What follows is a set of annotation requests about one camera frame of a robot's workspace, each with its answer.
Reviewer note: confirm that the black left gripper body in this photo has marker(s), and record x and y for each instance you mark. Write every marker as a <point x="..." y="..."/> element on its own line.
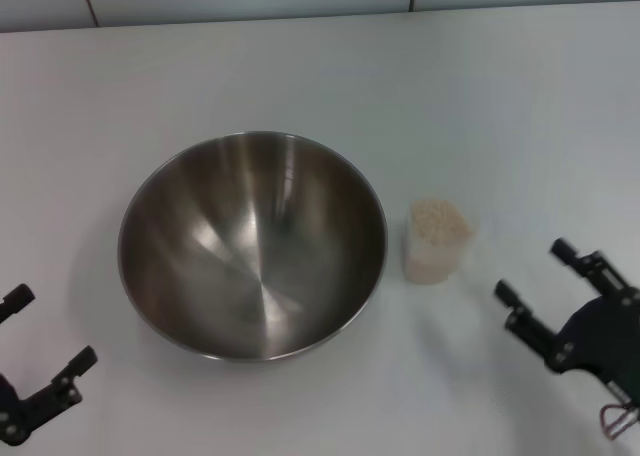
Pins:
<point x="10" y="416"/>

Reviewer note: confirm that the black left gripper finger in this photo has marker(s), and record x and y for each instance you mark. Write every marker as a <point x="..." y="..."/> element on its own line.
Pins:
<point x="17" y="298"/>
<point x="60" y="391"/>

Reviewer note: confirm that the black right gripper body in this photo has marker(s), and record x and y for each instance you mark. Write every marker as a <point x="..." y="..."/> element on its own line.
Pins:
<point x="605" y="336"/>

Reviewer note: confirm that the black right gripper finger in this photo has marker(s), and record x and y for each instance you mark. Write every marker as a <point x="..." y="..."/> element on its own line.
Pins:
<point x="532" y="331"/>
<point x="600" y="276"/>

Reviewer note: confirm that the clear plastic measuring cup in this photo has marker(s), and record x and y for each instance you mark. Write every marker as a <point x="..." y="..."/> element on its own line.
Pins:
<point x="425" y="266"/>

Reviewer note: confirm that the stainless steel mixing bowl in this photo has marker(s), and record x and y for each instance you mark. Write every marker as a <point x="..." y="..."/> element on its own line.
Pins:
<point x="252" y="248"/>

